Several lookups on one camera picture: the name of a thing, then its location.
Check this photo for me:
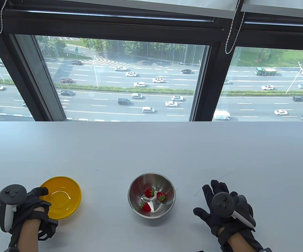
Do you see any white roller blind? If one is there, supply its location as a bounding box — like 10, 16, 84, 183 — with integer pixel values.
137, 0, 244, 19
240, 0, 303, 20

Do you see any stainless steel mixing bowl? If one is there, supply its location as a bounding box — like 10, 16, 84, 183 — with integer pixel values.
128, 172, 176, 218

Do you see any yellow plastic bowl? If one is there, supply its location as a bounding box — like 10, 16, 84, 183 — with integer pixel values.
39, 176, 82, 220

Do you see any black left hand controller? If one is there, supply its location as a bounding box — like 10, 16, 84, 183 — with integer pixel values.
0, 184, 27, 233

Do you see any black right hand controller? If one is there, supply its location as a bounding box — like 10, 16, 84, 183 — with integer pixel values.
211, 192, 257, 228

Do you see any person's left forearm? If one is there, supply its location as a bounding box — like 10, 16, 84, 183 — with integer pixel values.
8, 219, 40, 252

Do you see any black window frame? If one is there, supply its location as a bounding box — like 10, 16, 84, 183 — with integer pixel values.
0, 0, 303, 122

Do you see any person's left hand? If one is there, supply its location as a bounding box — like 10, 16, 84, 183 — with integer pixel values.
0, 187, 59, 241

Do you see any black hand controller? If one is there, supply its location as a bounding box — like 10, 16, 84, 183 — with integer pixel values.
0, 184, 27, 233
211, 192, 257, 228

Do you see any person's right forearm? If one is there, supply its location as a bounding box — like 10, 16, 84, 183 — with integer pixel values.
218, 228, 265, 252

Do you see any person's right hand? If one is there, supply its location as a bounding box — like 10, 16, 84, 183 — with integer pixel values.
193, 180, 257, 236

